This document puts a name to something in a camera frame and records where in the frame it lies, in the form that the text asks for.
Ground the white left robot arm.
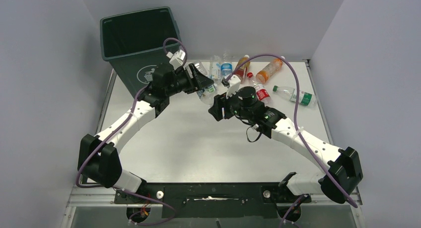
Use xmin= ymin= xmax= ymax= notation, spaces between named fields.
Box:
xmin=76 ymin=62 xmax=213 ymax=194

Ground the brown tea bottle red label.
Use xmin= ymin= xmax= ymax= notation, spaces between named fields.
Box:
xmin=233 ymin=55 xmax=250 ymax=84

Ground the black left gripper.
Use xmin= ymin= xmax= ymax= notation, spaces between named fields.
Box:
xmin=165 ymin=64 xmax=212 ymax=97

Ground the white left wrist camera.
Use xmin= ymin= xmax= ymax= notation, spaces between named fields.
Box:
xmin=166 ymin=49 xmax=187 ymax=70

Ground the orange juice bottle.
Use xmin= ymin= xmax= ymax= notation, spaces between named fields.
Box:
xmin=256 ymin=58 xmax=283 ymax=84

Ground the aluminium frame rail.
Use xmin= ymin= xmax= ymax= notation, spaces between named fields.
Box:
xmin=62 ymin=188 xmax=365 ymax=228

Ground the clear bottle blue green label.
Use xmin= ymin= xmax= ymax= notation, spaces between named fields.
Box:
xmin=194 ymin=61 xmax=217 ymax=106

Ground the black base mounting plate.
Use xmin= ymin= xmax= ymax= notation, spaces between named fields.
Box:
xmin=114 ymin=182 xmax=312 ymax=220

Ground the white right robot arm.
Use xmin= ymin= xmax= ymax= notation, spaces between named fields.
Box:
xmin=208 ymin=86 xmax=363 ymax=207

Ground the clear bottle red cap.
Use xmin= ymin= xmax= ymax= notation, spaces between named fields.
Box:
xmin=246 ymin=72 xmax=272 ymax=105

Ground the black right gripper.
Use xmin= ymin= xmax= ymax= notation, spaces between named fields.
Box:
xmin=209 ymin=86 xmax=252 ymax=122

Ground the clear bottle green cap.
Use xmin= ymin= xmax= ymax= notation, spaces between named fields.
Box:
xmin=272 ymin=85 xmax=318 ymax=107

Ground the dark green trash bin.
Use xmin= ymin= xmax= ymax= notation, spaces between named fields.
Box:
xmin=100 ymin=6 xmax=181 ymax=96

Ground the white blue label bottle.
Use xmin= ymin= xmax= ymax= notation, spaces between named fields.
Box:
xmin=210 ymin=56 xmax=221 ymax=84

